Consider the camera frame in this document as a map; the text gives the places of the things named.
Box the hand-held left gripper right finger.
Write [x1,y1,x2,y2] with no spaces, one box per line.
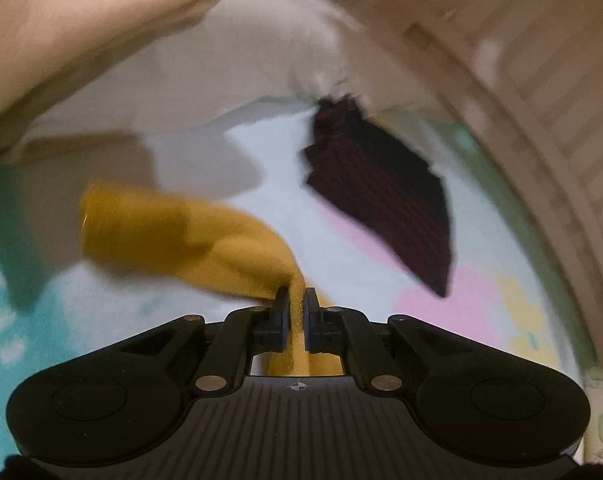
[304,287,478,393]

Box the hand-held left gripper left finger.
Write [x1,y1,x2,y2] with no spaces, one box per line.
[117,287,292,393]

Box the yellow knit sweater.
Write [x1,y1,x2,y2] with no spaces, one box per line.
[79,182,343,377]

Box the pastel printed bed blanket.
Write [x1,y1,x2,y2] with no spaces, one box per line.
[0,97,585,466]

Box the dark striped garment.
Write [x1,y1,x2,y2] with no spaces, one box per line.
[301,94,455,299]

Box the light grey pillow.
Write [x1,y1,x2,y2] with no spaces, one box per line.
[26,0,365,137]

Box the wooden headboard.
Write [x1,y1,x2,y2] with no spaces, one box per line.
[261,0,603,371]

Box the beige blanket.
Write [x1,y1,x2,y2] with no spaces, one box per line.
[0,0,229,133]

